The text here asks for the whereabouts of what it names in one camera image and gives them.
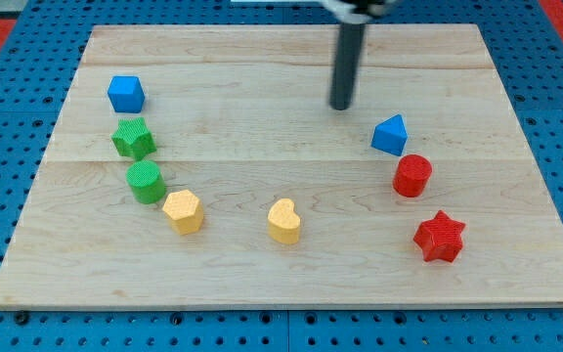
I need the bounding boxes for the blue triangle block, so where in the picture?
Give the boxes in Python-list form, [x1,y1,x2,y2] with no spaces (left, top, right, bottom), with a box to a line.
[370,114,408,156]

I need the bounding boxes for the wooden board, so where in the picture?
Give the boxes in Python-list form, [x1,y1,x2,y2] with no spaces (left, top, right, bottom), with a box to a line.
[0,24,563,311]

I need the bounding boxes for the green cylinder block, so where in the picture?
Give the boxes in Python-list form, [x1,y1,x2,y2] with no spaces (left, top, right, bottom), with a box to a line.
[126,160,166,204]

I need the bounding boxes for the red cylinder block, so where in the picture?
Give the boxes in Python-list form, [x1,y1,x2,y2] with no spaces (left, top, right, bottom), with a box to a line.
[393,154,433,198]

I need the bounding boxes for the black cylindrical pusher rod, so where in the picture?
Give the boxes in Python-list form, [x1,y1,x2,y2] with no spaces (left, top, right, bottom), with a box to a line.
[329,22,367,110]

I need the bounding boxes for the red star block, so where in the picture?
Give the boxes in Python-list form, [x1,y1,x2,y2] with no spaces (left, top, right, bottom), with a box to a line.
[413,210,466,263]

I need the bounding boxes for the green star block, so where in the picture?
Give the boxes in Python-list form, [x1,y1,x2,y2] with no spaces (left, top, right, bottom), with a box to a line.
[111,117,156,161]

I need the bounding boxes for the blue cube block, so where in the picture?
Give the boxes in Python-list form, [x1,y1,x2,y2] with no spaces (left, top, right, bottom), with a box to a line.
[108,75,146,113]

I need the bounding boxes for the yellow heart block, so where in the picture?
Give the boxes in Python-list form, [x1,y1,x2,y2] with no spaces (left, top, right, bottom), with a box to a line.
[267,198,301,244]

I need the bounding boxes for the yellow hexagon block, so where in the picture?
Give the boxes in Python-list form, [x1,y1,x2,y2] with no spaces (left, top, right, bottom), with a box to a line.
[162,190,204,236]

